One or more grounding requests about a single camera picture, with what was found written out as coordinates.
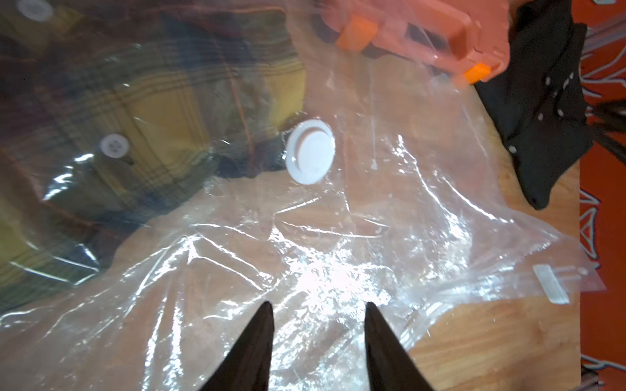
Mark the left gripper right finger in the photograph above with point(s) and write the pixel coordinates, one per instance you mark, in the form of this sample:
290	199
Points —
389	365

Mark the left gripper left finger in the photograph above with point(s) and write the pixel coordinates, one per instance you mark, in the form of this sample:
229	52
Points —
247	365

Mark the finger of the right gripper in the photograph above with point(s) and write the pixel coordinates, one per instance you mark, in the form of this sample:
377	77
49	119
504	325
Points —
611	120

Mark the clear plastic vacuum bag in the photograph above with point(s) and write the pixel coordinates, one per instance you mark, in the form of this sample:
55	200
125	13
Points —
387	195

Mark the yellow black plaid shirt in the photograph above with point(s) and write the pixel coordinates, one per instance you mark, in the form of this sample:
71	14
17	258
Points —
116	112

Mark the orange plastic tool case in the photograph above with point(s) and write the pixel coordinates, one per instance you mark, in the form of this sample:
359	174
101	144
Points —
467	40

